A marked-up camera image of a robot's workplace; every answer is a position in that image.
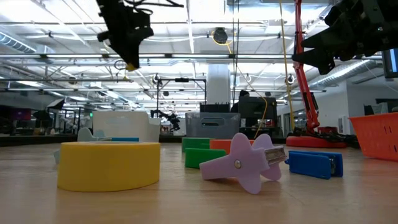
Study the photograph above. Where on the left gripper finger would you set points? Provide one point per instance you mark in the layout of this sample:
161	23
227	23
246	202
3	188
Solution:
122	49
136	51

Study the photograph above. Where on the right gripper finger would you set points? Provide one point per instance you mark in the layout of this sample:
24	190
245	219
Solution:
326	39
320	59

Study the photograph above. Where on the yellow mini stapler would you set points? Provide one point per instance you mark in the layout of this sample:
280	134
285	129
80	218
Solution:
130	68

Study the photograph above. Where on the green tape roll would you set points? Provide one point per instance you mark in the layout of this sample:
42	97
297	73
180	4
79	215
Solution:
192	142

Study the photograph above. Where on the yellow tape roll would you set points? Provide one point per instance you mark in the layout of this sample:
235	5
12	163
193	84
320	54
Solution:
109	166

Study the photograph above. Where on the orange tape roll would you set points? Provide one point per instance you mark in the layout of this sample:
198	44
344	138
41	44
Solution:
219	144

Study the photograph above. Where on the silver clip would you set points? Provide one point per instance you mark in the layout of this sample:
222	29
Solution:
245	161

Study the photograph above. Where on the black background robot arm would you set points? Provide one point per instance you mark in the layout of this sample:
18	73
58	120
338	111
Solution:
169	118

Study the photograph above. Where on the red desk lamp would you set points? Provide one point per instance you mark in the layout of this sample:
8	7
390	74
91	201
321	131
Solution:
306	93

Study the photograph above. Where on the white plastic bin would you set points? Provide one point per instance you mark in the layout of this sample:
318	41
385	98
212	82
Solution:
124	124

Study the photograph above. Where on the black background monitor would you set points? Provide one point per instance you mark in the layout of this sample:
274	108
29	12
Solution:
258	109

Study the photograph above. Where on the person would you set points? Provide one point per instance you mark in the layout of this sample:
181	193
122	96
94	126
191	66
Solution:
243	94

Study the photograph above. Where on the orange perforated plastic basket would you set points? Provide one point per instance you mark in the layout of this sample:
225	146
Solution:
376	137

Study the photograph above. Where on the black perforated panel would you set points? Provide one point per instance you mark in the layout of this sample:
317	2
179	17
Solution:
214	108

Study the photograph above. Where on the grey translucent plastic bin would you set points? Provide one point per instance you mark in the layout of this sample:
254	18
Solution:
199	130

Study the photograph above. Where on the black background gantry frame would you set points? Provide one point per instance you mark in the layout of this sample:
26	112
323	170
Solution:
182	80

